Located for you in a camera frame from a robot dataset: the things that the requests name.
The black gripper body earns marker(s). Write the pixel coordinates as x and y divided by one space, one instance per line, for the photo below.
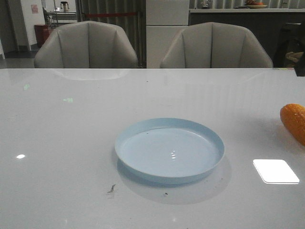
300 66

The orange plastic corn cob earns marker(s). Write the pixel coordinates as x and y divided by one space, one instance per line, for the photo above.
293 118

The light blue round plate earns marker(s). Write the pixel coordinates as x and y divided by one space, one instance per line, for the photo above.
169 150

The dark wooden chair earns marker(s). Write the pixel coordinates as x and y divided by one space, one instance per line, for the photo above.
291 45

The dark grey counter cabinet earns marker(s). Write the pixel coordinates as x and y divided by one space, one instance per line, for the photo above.
265 24

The fruit bowl on counter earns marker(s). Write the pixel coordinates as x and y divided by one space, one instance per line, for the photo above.
253 4

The right grey upholstered chair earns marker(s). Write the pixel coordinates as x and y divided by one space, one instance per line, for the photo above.
215 45

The grey upholstered chair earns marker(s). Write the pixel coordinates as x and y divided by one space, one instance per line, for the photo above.
87 44
215 45

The small ornament on counter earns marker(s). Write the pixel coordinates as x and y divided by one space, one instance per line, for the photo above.
206 4

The white refrigerator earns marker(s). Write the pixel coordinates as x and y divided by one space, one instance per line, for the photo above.
164 18

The red barrier belt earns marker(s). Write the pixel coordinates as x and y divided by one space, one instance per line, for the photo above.
106 15

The left grey upholstered chair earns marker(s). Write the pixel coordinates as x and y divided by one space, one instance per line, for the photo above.
87 44

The distant metal work table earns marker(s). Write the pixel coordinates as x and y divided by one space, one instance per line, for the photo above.
62 17

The red bin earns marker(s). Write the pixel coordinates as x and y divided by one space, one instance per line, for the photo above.
42 33

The pink wall notice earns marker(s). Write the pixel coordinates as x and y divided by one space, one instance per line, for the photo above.
34 9

